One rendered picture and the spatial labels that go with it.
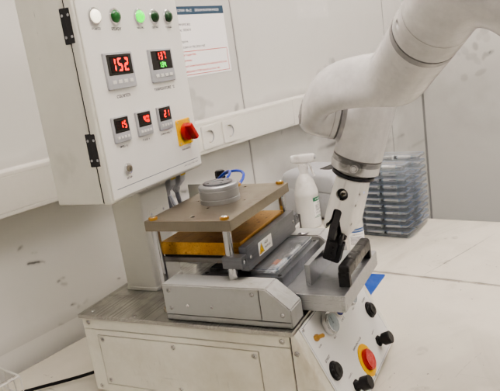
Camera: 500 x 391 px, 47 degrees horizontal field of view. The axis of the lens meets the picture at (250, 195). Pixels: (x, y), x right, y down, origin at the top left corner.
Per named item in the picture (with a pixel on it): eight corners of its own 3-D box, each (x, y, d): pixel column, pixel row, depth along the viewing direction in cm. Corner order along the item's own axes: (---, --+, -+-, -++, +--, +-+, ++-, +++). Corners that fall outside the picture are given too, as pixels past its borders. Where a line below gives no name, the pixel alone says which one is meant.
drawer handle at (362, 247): (338, 287, 99) (336, 265, 99) (361, 256, 112) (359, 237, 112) (350, 288, 99) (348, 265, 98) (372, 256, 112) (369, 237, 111)
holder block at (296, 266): (203, 286, 109) (201, 273, 108) (248, 250, 126) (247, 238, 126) (284, 290, 101) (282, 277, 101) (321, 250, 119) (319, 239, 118)
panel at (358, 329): (354, 425, 97) (298, 330, 96) (392, 339, 123) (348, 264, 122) (364, 423, 96) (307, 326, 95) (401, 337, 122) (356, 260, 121)
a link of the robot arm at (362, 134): (331, 157, 95) (387, 167, 96) (350, 78, 91) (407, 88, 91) (327, 143, 103) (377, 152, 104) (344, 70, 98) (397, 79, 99)
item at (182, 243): (164, 261, 111) (155, 214, 109) (218, 226, 130) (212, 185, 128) (244, 264, 103) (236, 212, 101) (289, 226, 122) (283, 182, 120)
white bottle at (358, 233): (347, 255, 177) (342, 209, 174) (362, 252, 178) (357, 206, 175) (352, 260, 172) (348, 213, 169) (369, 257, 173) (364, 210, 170)
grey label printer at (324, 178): (283, 216, 214) (277, 171, 210) (315, 202, 228) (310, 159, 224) (338, 222, 197) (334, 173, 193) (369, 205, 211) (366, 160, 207)
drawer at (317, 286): (196, 306, 110) (189, 268, 108) (246, 264, 129) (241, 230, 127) (346, 317, 96) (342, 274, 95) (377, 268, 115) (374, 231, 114)
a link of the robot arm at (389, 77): (332, 46, 70) (292, 143, 99) (460, 69, 71) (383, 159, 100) (339, -16, 73) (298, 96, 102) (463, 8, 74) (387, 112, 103)
